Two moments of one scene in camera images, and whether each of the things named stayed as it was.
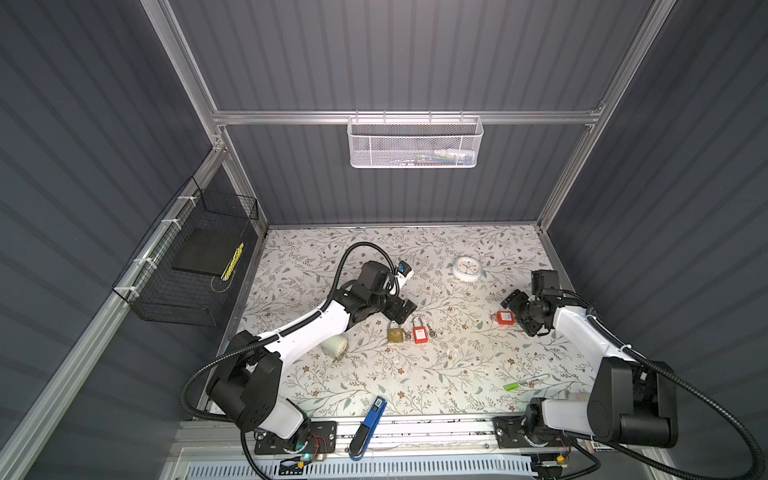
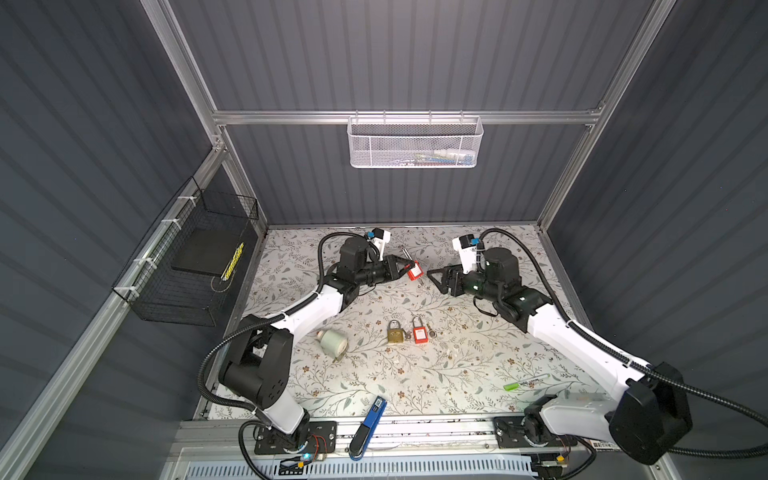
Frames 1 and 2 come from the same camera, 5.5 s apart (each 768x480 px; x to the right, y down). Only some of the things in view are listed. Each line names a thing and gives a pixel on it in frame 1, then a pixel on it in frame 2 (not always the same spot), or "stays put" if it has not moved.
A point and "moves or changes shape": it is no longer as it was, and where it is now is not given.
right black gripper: x=514 y=302 -> x=455 y=273
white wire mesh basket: x=414 y=142 stays put
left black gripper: x=397 y=303 -> x=390 y=270
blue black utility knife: x=367 y=430 stays put
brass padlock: x=395 y=335 stays put
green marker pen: x=510 y=386 stays put
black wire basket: x=187 y=267 stays put
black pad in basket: x=209 y=250 stays put
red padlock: x=505 y=318 moves or changes shape
